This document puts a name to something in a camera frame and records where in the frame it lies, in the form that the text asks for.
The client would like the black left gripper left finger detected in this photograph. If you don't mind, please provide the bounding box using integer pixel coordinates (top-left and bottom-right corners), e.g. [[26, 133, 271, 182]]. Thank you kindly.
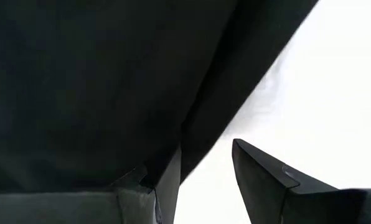
[[0, 145, 182, 224]]

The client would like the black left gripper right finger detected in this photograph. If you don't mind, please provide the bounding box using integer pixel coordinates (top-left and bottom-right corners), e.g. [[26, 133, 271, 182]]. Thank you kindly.
[[231, 138, 371, 224]]

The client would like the black garment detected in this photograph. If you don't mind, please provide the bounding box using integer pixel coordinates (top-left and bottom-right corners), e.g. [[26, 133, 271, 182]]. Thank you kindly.
[[0, 0, 320, 194]]

